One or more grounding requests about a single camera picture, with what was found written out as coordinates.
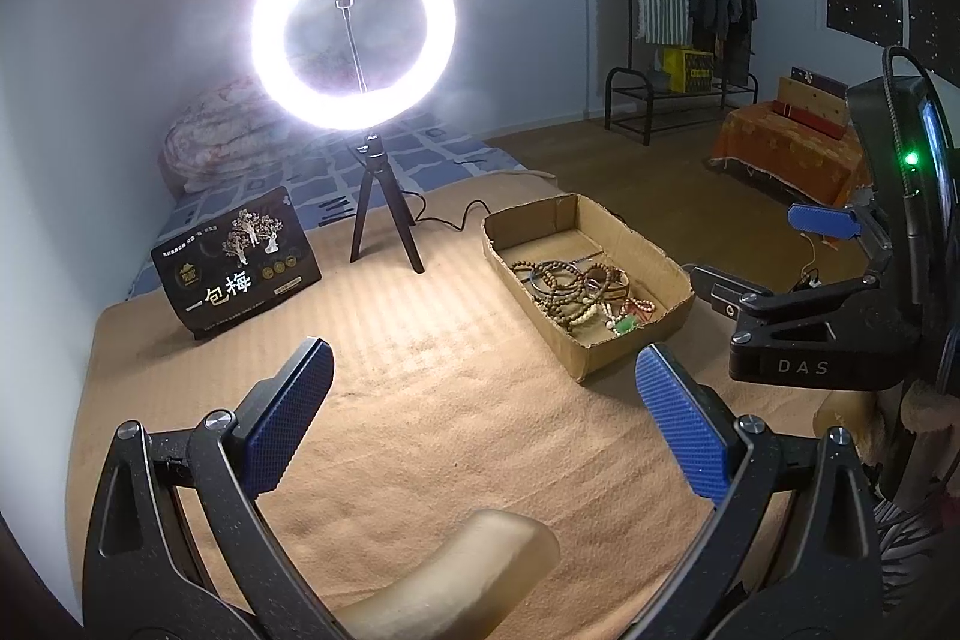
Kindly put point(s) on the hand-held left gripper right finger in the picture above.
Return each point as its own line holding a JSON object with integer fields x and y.
{"x": 682, "y": 422}

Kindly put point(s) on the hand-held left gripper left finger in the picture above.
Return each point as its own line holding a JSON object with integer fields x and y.
{"x": 292, "y": 415}

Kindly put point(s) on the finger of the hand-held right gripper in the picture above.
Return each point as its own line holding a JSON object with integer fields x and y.
{"x": 821, "y": 220}
{"x": 750, "y": 299}

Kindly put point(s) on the cardboard box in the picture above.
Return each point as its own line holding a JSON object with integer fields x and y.
{"x": 540, "y": 321}

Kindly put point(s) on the silver bangle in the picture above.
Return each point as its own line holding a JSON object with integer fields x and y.
{"x": 534, "y": 281}

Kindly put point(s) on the person's right forearm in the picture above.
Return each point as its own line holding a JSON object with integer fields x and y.
{"x": 930, "y": 411}

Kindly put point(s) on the person's right hand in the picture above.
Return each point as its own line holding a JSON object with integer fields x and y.
{"x": 847, "y": 415}

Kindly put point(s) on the orange covered furniture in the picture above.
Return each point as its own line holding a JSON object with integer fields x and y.
{"x": 780, "y": 145}

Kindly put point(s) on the flat gift box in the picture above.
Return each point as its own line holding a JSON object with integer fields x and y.
{"x": 810, "y": 104}

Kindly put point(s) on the black snack bag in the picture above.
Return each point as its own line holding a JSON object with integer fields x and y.
{"x": 232, "y": 280}

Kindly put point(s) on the yellow crate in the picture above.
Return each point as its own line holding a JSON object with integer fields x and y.
{"x": 686, "y": 70}

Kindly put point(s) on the zebra striped cloth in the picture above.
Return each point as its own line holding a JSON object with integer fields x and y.
{"x": 911, "y": 535}

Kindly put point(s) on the black metal bench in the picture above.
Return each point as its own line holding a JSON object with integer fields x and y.
{"x": 622, "y": 71}

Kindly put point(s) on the black tripod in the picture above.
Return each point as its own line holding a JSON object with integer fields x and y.
{"x": 373, "y": 175}

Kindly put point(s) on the blue plaid bedsheet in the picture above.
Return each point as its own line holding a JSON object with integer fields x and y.
{"x": 420, "y": 160}

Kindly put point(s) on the rolled patterned quilt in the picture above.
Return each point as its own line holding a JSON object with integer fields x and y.
{"x": 210, "y": 138}

